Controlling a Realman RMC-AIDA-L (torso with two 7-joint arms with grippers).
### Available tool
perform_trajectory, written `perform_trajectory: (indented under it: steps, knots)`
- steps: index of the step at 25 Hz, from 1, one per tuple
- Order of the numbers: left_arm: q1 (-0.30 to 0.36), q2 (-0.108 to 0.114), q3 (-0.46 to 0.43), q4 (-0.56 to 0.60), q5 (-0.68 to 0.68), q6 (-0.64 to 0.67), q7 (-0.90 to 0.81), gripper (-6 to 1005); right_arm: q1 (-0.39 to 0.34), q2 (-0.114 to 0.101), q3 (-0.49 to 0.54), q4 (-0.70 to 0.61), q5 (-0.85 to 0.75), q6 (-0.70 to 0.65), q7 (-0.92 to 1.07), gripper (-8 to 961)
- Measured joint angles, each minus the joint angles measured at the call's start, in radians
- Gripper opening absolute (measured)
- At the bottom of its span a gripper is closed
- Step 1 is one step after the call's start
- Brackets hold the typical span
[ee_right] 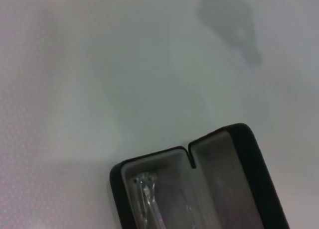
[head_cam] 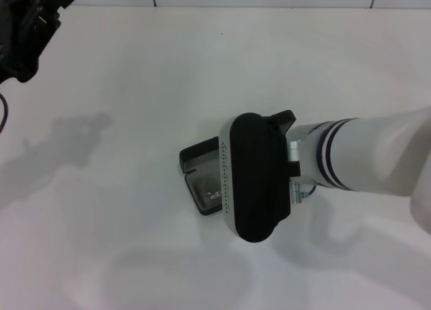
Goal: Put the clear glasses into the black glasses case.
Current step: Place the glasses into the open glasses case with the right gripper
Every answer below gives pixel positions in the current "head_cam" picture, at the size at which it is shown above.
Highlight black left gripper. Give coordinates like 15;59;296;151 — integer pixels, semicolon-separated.
0;0;82;84

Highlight black glasses case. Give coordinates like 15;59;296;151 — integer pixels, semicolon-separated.
178;137;226;216

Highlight clear white glasses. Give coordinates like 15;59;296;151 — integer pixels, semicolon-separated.
195;183;223;208

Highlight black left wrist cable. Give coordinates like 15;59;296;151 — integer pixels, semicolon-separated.
0;92;10;134

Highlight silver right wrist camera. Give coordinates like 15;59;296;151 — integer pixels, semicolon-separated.
218;110;302;244

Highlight grey right wrist cable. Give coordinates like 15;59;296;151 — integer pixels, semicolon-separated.
290;181;318;206

